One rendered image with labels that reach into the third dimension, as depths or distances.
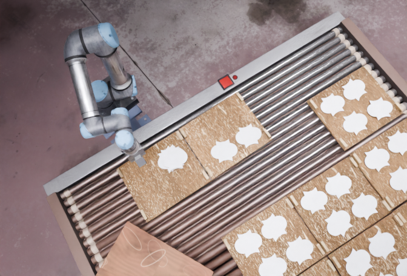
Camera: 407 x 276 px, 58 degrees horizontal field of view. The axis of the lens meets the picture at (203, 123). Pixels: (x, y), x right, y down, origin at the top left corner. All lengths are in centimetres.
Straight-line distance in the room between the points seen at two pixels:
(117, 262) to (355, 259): 119
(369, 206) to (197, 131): 100
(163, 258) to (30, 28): 272
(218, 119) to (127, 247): 85
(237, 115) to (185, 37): 150
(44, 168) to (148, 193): 146
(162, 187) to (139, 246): 33
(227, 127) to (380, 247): 100
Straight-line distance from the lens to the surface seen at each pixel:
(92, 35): 173
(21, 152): 350
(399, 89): 241
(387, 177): 223
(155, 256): 195
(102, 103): 211
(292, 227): 206
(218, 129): 212
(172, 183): 207
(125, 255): 198
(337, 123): 222
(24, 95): 366
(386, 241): 217
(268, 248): 204
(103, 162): 220
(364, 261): 213
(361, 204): 215
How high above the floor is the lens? 296
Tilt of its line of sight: 72 degrees down
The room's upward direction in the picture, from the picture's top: 10 degrees counter-clockwise
